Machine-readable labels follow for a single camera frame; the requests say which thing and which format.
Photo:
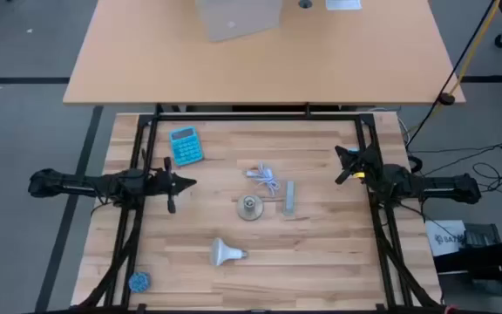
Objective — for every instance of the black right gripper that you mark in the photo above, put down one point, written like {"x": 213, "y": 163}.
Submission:
{"x": 364, "y": 163}

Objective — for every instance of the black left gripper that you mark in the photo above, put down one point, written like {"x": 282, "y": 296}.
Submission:
{"x": 159, "y": 183}

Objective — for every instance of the brass lamp socket base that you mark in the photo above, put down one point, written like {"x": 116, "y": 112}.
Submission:
{"x": 250, "y": 207}

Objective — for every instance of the white floodlight bulb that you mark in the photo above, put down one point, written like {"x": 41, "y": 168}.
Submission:
{"x": 222, "y": 252}

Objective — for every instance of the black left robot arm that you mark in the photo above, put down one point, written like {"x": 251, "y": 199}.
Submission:
{"x": 72, "y": 183}

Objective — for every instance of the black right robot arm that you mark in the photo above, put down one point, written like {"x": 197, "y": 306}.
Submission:
{"x": 442, "y": 188}

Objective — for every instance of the turquoise calculator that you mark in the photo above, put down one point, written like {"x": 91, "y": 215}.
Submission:
{"x": 185, "y": 146}

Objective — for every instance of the grey stapler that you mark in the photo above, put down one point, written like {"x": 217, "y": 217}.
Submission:
{"x": 289, "y": 198}

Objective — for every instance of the blue scrubber ball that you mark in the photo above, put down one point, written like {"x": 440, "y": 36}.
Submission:
{"x": 140, "y": 282}

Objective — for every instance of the white sheet with logo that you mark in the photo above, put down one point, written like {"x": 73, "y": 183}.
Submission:
{"x": 445, "y": 237}

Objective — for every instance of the beige wooden desk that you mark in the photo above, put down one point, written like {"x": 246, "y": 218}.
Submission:
{"x": 255, "y": 65}

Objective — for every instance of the black ribbed device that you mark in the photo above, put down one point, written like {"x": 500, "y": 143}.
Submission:
{"x": 482, "y": 235}

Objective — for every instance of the white paper sheet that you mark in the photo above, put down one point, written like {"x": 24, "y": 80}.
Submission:
{"x": 343, "y": 4}

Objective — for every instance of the round grey desk grommet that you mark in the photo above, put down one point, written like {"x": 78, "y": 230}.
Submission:
{"x": 305, "y": 3}

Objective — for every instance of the black flat bar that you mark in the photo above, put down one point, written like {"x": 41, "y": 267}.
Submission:
{"x": 482, "y": 259}

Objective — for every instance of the translucent plastic box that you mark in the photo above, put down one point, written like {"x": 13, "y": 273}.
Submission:
{"x": 238, "y": 19}

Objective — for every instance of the black aluminium table frame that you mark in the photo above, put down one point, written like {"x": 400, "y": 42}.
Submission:
{"x": 255, "y": 117}

